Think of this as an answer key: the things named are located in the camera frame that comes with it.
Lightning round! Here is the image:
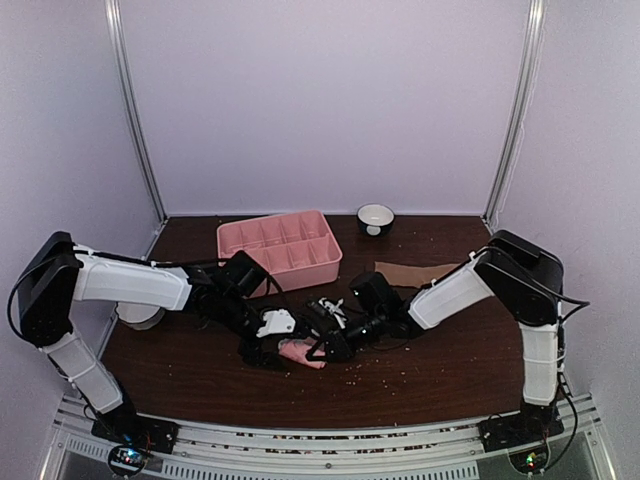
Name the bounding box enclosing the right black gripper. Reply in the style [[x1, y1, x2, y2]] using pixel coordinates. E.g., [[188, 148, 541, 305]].
[[310, 313, 388, 366]]

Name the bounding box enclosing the tan brown sock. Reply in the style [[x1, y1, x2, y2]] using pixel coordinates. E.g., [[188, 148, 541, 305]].
[[374, 262, 457, 288]]

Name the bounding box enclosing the pink patterned sock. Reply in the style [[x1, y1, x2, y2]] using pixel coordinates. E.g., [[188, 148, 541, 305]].
[[278, 339, 326, 370]]

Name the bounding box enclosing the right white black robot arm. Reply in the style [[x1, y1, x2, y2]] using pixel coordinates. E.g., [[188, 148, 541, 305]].
[[305, 230, 589, 442]]

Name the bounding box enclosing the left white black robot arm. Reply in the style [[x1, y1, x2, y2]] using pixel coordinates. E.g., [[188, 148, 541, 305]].
[[6, 231, 297, 444]]

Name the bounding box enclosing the white fluted bowl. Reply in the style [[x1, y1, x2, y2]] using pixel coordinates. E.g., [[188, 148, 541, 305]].
[[115, 302, 165, 331]]

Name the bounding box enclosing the pink divided organizer tray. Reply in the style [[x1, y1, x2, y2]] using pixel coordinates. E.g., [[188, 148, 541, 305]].
[[216, 210, 343, 292]]

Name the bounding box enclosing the black white ceramic bowl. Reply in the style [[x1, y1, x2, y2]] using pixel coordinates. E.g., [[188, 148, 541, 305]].
[[356, 204, 395, 237]]

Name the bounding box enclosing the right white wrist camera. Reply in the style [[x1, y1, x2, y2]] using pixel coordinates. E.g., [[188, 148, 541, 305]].
[[307, 297, 348, 330]]

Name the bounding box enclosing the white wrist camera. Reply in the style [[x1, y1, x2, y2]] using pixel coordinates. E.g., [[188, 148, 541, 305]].
[[307, 297, 348, 330], [256, 309, 296, 338]]

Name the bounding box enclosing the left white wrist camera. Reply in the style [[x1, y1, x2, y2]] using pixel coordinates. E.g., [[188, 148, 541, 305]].
[[256, 309, 296, 338]]

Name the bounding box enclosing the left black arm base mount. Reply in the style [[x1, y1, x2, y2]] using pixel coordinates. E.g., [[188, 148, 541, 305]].
[[91, 414, 179, 478]]

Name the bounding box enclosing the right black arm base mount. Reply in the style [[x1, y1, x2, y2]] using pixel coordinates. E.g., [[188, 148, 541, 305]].
[[477, 413, 564, 476]]

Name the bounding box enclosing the left aluminium frame post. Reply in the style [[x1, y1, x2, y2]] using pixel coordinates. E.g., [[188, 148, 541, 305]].
[[103, 0, 169, 224]]

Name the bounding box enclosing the aluminium frame post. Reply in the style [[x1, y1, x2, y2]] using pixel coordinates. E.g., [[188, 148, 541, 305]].
[[103, 0, 169, 224], [483, 0, 547, 232]]

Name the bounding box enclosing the right aluminium frame post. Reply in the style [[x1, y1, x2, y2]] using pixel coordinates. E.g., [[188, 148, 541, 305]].
[[483, 0, 547, 232]]

